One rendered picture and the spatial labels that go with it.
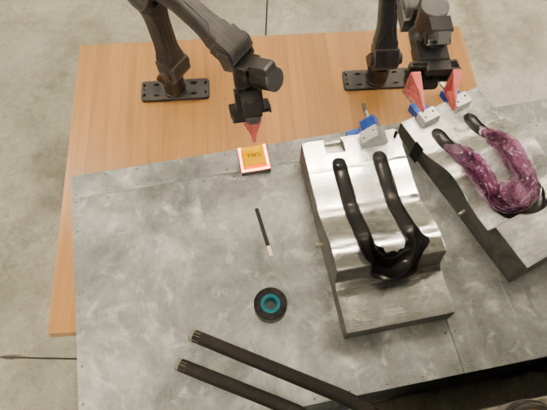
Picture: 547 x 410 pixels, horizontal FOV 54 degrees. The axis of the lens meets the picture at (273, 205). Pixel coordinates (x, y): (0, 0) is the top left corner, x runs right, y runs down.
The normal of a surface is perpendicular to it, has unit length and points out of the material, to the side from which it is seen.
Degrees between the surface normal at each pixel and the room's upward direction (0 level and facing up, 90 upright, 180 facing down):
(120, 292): 0
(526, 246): 0
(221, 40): 24
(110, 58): 0
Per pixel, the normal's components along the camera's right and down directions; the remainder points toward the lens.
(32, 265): 0.00, -0.44
